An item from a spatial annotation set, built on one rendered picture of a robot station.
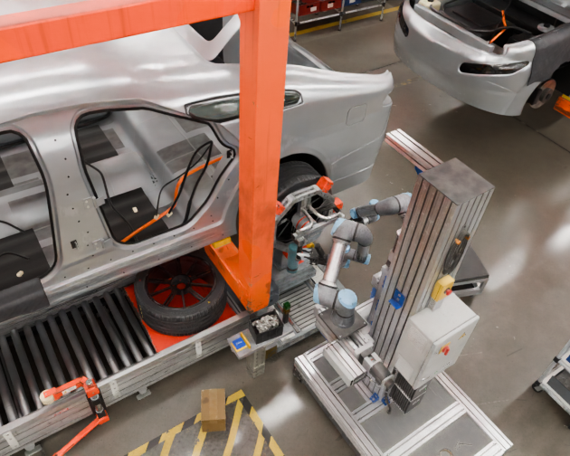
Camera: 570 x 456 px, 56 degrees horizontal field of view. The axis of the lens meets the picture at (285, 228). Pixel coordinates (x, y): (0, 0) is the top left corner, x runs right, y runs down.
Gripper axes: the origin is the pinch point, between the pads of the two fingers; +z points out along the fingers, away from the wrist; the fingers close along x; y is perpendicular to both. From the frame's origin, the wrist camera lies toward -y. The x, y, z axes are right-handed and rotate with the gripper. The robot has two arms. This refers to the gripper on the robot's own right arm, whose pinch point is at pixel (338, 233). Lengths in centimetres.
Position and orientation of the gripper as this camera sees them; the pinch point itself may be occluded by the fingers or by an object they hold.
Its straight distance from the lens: 387.8
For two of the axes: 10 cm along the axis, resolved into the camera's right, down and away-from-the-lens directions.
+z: -8.4, 3.5, -4.2
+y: 0.7, -7.0, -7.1
